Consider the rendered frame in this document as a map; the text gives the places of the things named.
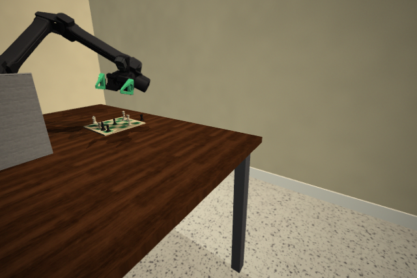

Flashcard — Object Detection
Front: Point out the green and cream chessboard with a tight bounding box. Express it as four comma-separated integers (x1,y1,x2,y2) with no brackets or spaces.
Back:
84,117,145,136

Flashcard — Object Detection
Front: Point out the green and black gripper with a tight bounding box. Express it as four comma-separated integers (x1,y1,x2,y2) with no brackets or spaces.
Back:
95,73,134,95

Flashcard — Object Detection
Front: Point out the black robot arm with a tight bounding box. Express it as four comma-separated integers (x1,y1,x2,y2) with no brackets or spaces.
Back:
0,12,151,92

